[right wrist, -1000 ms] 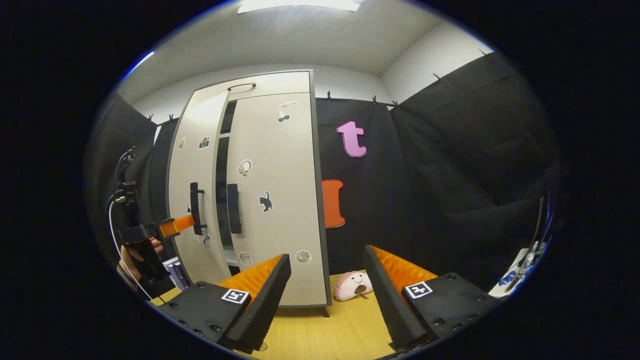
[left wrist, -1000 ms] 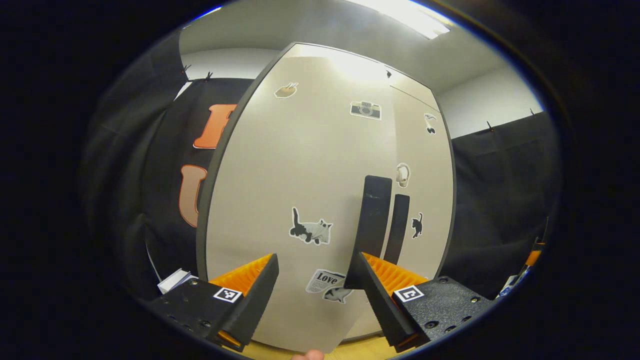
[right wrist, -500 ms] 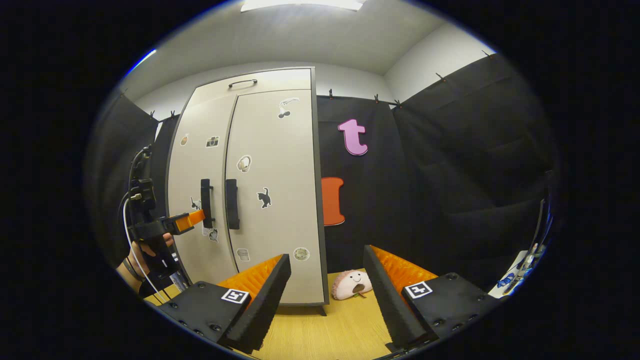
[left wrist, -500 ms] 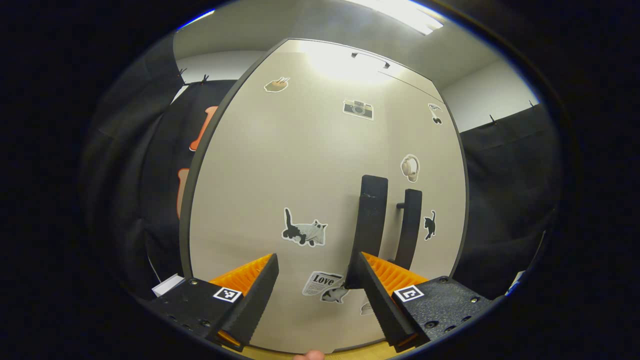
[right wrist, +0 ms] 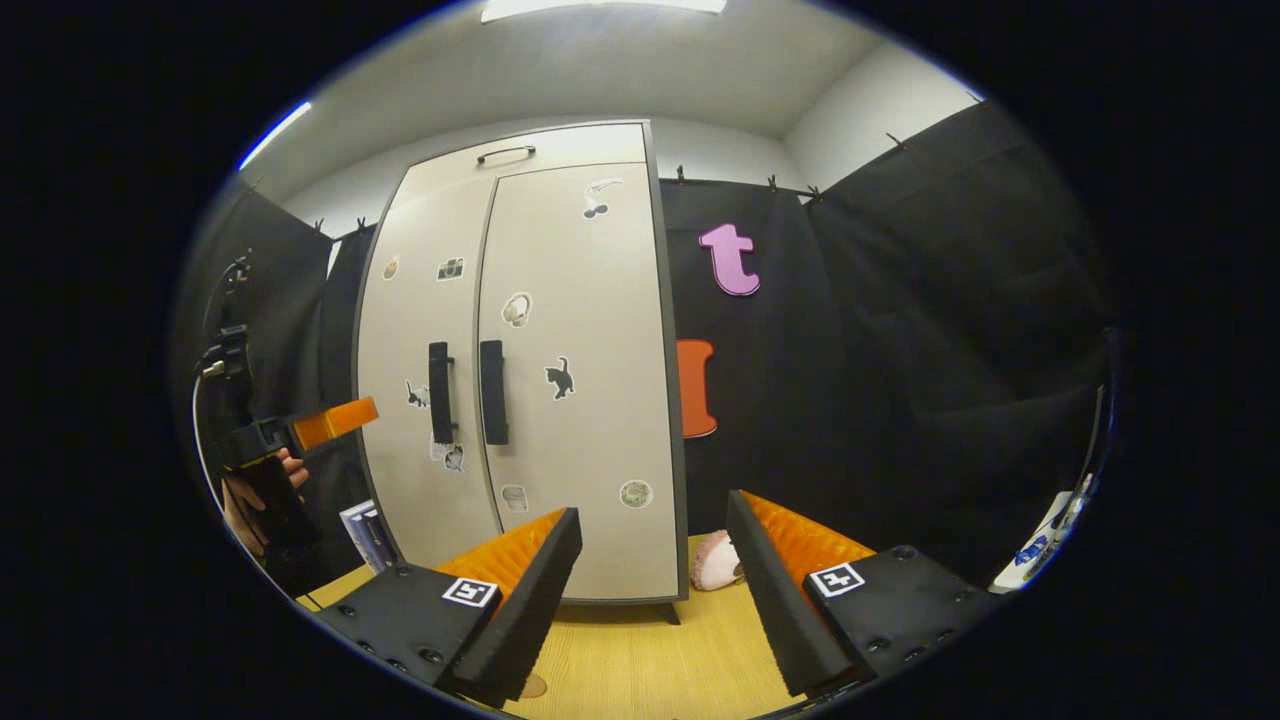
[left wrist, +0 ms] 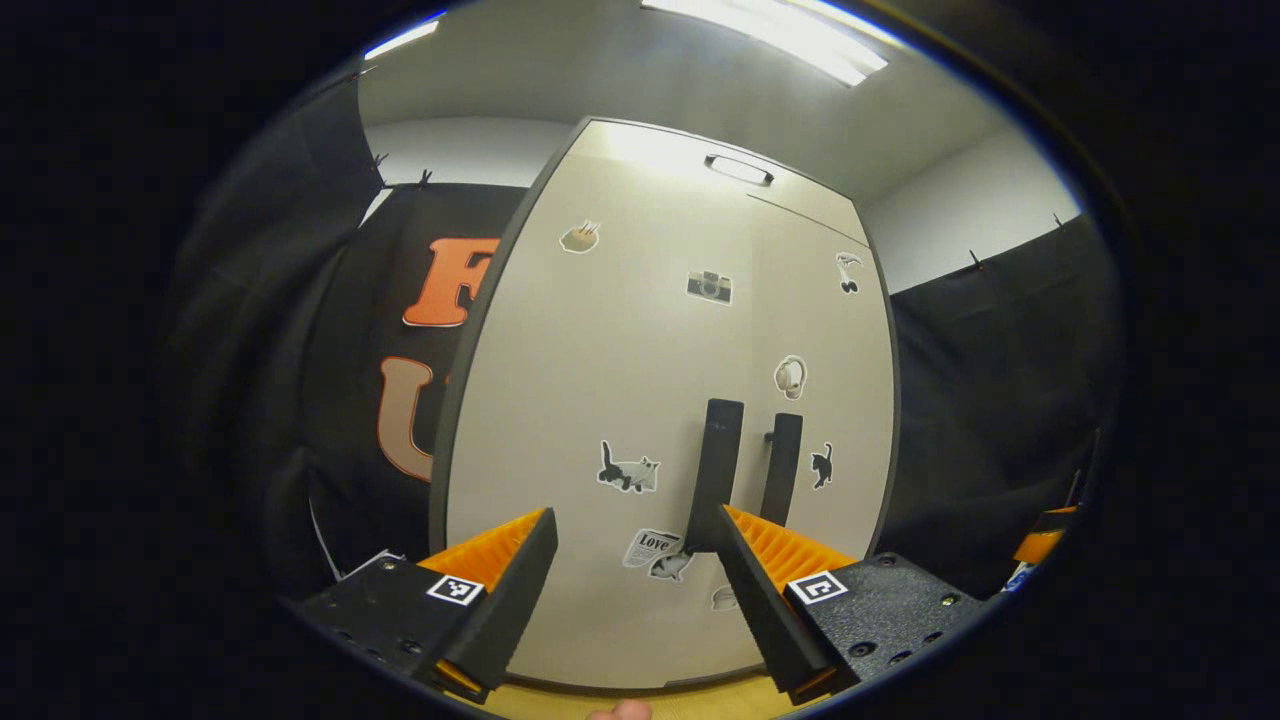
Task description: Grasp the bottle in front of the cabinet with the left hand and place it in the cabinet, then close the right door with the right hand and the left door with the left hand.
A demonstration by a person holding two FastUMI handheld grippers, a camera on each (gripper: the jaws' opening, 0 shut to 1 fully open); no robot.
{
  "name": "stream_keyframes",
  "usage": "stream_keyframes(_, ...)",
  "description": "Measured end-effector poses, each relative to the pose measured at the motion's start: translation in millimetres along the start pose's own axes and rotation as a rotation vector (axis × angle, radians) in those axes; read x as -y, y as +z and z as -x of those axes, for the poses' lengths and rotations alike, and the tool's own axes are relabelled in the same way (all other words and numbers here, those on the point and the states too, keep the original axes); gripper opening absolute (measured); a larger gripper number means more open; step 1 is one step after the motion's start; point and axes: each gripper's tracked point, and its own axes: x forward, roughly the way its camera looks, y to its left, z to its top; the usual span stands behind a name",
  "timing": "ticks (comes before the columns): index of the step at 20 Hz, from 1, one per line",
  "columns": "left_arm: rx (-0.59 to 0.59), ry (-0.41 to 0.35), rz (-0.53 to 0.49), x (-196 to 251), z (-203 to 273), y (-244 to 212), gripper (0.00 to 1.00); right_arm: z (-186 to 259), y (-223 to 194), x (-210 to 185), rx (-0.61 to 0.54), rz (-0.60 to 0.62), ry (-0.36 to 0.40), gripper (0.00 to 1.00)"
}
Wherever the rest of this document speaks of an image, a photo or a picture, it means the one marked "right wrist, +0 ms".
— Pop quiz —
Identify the pink and white plush item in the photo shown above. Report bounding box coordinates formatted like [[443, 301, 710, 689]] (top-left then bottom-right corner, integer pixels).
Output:
[[689, 529, 744, 592]]

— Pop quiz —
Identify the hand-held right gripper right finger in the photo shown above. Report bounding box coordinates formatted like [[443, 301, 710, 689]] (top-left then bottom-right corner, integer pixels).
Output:
[[724, 490, 1001, 699]]

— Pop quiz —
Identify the black backdrop cloth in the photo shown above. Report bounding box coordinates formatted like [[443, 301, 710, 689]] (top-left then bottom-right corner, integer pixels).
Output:
[[172, 98, 1119, 601]]

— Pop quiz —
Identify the white door with headphones sticker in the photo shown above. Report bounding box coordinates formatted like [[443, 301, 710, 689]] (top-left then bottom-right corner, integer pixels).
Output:
[[477, 163, 683, 601]]

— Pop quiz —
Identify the short ceiling light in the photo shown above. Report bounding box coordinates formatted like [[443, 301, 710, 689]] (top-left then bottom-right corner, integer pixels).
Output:
[[237, 100, 314, 172]]

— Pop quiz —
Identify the long ceiling light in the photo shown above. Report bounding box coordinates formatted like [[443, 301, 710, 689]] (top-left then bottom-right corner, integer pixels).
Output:
[[480, 0, 729, 24]]

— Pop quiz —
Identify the white and blue item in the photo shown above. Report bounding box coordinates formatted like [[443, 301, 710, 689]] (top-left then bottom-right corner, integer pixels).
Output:
[[988, 474, 1097, 597]]

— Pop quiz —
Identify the black vertical door handle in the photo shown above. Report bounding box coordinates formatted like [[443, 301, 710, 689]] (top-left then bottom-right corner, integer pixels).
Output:
[[427, 341, 457, 445], [478, 339, 510, 447]]

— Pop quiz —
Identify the black mounted device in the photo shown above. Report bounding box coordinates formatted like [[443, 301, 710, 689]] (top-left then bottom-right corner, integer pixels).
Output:
[[195, 250, 253, 382]]

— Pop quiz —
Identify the white open-front cabinet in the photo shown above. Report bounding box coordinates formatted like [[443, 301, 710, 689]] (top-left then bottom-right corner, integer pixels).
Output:
[[352, 120, 691, 626]]

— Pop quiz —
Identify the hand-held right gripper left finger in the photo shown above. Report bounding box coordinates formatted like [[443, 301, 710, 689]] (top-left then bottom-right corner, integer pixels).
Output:
[[315, 507, 583, 709]]

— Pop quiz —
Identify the white and blue box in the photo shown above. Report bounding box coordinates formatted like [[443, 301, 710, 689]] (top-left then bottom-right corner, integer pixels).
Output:
[[338, 498, 403, 574]]

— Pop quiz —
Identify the white door with camera sticker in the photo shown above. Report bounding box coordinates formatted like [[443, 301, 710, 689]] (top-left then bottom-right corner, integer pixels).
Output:
[[357, 175, 501, 569]]

